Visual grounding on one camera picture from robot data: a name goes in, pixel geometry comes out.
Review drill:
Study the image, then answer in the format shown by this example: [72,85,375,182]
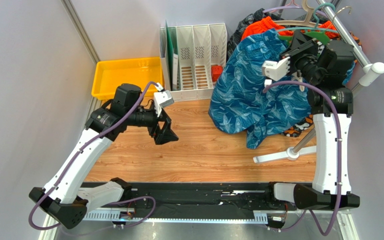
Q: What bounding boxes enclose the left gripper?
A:
[125,104,179,145]

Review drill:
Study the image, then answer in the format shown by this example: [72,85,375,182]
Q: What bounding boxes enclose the blue leaf-print shorts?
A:
[208,29,312,149]

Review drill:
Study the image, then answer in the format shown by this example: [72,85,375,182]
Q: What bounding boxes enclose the green hanger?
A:
[277,6,353,45]

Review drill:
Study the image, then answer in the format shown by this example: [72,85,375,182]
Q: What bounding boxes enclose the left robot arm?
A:
[29,82,179,229]

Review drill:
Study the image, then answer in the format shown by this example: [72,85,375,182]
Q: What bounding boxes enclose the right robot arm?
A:
[273,30,361,211]

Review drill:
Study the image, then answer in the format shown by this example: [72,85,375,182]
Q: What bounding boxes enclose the beige hanger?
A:
[273,0,319,28]

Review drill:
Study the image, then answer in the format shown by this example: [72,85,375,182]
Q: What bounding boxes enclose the teal hanger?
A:
[275,0,340,35]

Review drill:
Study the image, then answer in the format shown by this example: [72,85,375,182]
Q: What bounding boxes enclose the orange shorts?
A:
[241,16,340,41]

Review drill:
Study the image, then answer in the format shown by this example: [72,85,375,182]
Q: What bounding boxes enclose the purple hanger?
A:
[264,0,317,20]

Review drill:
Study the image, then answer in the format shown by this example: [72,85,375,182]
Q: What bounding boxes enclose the camouflage shorts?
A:
[281,31,359,138]

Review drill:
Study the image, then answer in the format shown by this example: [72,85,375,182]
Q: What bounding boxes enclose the black garment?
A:
[226,8,283,61]

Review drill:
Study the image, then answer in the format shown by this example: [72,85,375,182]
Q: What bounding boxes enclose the silver clothes rack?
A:
[253,0,384,164]

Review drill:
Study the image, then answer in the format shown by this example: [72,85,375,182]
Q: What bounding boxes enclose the red cube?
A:
[211,65,223,82]

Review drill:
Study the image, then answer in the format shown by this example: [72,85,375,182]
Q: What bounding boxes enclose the yellow plastic bin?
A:
[91,57,165,101]

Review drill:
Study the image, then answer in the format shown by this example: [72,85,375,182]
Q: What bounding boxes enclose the white file organizer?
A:
[159,23,228,102]

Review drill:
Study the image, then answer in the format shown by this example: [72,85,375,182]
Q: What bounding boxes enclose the green folder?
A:
[165,21,180,91]

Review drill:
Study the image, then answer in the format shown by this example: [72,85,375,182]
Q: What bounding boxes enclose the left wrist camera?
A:
[153,83,175,117]

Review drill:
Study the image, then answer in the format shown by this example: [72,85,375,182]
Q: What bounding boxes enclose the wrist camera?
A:
[153,83,175,117]
[261,56,291,87]

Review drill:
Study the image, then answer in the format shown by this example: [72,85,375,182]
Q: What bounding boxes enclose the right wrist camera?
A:
[261,56,291,87]

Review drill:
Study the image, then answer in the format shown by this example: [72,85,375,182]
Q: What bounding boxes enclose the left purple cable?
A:
[28,81,160,231]

